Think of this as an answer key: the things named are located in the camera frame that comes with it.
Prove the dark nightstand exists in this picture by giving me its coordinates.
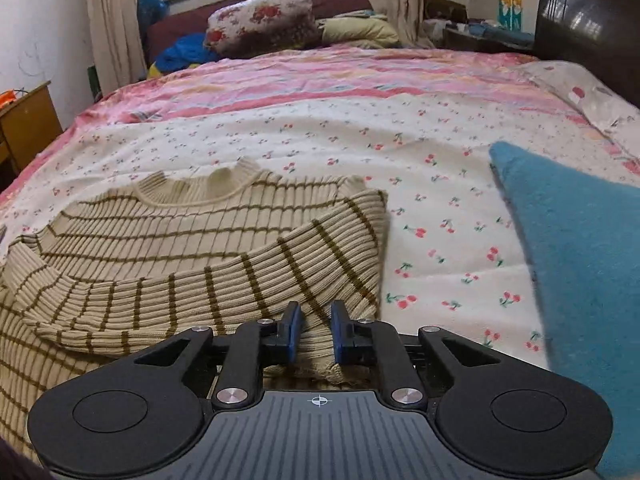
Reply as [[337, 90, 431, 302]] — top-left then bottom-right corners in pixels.
[[442, 23, 535, 55]]

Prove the beige striped knit sweater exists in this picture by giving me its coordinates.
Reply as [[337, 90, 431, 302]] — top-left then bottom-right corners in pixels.
[[1, 158, 387, 454]]

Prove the maroon sofa bench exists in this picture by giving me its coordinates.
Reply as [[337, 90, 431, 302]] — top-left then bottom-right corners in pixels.
[[145, 0, 372, 65]]

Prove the red floral folded quilt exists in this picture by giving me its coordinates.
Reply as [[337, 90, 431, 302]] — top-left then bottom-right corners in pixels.
[[204, 0, 322, 58]]

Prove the pink striped blanket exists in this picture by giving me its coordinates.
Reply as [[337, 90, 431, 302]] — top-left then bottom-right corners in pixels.
[[0, 43, 640, 206]]

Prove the teal folded fuzzy sweater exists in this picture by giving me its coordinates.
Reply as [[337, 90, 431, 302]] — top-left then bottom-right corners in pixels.
[[489, 142, 639, 479]]

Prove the dark wooden headboard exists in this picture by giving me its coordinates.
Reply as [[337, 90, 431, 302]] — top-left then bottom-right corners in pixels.
[[534, 0, 640, 105]]

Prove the cherry print bed sheet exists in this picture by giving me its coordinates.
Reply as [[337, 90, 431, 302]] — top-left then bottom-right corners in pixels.
[[1, 92, 639, 365]]

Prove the blue yellow crumpled garment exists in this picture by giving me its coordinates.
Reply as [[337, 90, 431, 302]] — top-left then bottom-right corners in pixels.
[[148, 32, 220, 79]]

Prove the wooden desk cabinet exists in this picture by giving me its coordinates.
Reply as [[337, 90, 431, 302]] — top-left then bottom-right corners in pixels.
[[0, 80, 63, 191]]

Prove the colourful carton on nightstand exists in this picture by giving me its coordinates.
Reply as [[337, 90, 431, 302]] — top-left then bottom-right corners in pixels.
[[498, 0, 523, 32]]

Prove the olive green pillow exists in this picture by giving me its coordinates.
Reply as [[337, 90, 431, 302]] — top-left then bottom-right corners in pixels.
[[317, 16, 401, 49]]

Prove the left beige curtain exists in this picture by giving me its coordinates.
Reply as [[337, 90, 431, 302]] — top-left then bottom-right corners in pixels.
[[87, 0, 146, 96]]

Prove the orange object on desk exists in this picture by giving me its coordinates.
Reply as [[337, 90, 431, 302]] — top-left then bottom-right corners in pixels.
[[0, 89, 24, 107]]

